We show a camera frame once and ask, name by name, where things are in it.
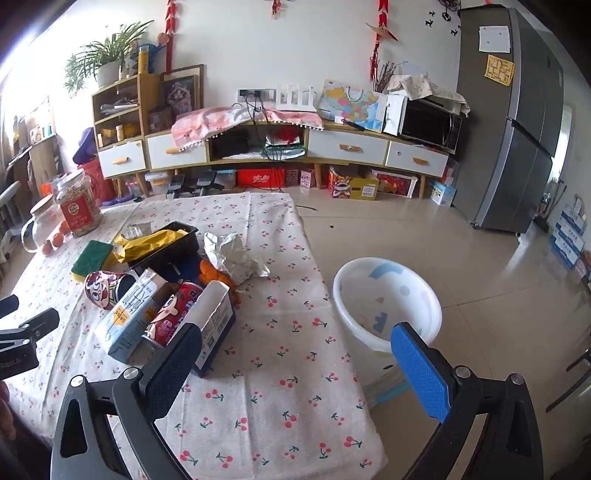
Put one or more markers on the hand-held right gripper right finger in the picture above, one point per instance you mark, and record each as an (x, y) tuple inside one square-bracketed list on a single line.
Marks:
[(420, 374)]

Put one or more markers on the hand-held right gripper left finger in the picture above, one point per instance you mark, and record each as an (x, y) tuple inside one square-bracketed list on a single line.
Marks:
[(175, 364)]

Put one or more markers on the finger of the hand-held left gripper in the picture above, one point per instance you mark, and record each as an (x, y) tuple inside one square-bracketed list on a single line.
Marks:
[(34, 323), (8, 306)]

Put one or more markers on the green yellow scouring sponge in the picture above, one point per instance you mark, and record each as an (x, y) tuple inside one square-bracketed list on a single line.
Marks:
[(92, 258)]

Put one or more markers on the white plastic basin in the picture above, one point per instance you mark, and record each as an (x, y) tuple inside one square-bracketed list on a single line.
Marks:
[(369, 295)]

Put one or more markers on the black plastic tray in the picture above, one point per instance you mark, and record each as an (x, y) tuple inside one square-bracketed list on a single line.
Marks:
[(171, 256)]

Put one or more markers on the person's left hand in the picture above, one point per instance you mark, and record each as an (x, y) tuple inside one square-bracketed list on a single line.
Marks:
[(4, 410)]

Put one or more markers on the red cartoon face can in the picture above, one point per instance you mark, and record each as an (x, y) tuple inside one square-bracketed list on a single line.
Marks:
[(175, 314)]

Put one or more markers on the blue cardboard box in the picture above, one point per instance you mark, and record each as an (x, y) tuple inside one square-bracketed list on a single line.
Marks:
[(217, 323)]

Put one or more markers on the light blue milk carton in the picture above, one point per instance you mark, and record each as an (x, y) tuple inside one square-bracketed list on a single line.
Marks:
[(124, 323)]

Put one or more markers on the face print paper cup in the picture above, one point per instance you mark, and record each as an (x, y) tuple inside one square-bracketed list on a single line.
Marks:
[(99, 288)]

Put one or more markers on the grey chair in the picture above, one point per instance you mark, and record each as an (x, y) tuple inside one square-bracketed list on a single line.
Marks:
[(9, 217)]

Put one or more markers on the glass jar with wooden lid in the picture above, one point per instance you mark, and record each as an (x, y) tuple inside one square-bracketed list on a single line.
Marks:
[(41, 217)]

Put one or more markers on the orange snack packet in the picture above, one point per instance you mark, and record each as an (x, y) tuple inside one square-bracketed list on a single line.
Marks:
[(210, 272)]

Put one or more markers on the person's dark clothing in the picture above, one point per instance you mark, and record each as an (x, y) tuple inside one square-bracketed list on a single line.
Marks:
[(23, 461)]

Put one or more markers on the cherry print tablecloth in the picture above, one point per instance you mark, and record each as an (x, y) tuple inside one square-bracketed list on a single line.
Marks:
[(277, 346)]

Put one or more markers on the red label peanut jar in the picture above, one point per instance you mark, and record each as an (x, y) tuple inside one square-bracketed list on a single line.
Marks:
[(78, 212)]

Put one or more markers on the crumpled silver foil wrapper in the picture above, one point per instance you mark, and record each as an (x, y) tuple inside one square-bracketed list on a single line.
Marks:
[(231, 258)]

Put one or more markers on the yellow plastic bag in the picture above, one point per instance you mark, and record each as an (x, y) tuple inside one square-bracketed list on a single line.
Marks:
[(138, 244)]

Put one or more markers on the clear plastic bag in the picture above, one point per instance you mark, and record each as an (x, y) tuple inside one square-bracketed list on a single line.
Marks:
[(137, 230)]

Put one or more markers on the red bucket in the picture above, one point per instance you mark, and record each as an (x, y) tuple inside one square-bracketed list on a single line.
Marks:
[(97, 182)]

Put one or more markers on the cluttered wooden shelf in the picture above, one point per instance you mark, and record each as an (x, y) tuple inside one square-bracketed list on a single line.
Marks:
[(37, 138)]

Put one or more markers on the purple hat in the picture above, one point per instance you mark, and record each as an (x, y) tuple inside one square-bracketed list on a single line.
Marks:
[(85, 145)]

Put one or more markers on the black grey exercise pedal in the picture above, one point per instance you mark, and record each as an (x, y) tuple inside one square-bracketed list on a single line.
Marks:
[(176, 184), (210, 181)]

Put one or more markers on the clear storage box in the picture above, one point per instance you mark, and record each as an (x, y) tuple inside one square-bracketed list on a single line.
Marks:
[(158, 183)]

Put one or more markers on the blue white box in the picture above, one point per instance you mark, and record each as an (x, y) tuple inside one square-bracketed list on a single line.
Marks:
[(442, 193)]

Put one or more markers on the white drawer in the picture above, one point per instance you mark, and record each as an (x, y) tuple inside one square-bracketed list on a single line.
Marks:
[(178, 154), (415, 159), (122, 159), (346, 147)]

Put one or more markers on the red gift box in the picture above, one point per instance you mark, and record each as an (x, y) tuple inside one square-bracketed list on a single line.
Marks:
[(395, 183)]

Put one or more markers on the red yellow printed carton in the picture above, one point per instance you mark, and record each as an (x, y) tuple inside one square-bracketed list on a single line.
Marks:
[(351, 187)]

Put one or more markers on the flat red box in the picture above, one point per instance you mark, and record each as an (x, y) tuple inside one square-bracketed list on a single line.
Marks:
[(261, 178)]

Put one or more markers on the stack of blue white cartons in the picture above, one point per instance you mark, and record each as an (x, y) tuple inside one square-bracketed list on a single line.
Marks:
[(568, 230)]

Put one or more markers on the small pink box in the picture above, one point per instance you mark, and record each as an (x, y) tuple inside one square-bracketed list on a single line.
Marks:
[(307, 178)]

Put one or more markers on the grey refrigerator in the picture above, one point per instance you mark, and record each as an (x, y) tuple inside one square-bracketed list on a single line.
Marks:
[(508, 161)]

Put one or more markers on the pink fringed cloth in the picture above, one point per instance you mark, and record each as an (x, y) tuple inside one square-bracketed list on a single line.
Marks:
[(207, 122)]

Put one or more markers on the wooden shelf cabinet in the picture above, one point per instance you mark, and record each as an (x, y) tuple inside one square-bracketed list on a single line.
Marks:
[(150, 106)]

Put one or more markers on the long wooden TV cabinet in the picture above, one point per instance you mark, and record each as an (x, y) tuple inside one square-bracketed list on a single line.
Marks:
[(346, 134)]

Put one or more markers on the black microwave oven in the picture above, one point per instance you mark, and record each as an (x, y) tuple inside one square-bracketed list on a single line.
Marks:
[(425, 122)]

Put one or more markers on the potted green plant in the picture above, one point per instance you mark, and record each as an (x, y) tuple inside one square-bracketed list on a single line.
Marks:
[(108, 71)]

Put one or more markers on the white paper bag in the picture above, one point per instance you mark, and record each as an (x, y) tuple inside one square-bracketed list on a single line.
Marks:
[(393, 115)]

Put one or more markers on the framed picture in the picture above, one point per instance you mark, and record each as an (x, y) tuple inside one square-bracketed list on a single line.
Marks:
[(180, 94)]

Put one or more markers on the yellow bottle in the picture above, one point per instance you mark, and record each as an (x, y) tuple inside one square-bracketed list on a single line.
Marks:
[(143, 62)]

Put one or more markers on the map print bag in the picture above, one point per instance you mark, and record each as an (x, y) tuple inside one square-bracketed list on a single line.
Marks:
[(351, 104)]

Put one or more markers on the floral cloth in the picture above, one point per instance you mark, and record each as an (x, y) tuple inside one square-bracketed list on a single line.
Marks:
[(429, 85)]

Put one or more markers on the white slotted rack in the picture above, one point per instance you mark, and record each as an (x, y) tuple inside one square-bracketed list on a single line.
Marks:
[(295, 98)]

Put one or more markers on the dried twig bunch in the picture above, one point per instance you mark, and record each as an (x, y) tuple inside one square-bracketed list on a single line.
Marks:
[(387, 76)]

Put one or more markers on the yellow paper note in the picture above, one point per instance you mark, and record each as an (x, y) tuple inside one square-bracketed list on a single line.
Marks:
[(499, 70)]

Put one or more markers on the white paper sheet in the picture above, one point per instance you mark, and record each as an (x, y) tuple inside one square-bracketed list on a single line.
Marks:
[(494, 38)]

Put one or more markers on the small red hanging ornament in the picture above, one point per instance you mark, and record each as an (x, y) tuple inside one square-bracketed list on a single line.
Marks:
[(276, 7)]

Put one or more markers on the wall power strip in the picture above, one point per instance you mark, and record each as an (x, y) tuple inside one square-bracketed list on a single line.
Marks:
[(256, 94)]

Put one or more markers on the red tassel wall decoration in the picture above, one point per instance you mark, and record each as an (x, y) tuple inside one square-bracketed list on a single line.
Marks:
[(382, 27)]

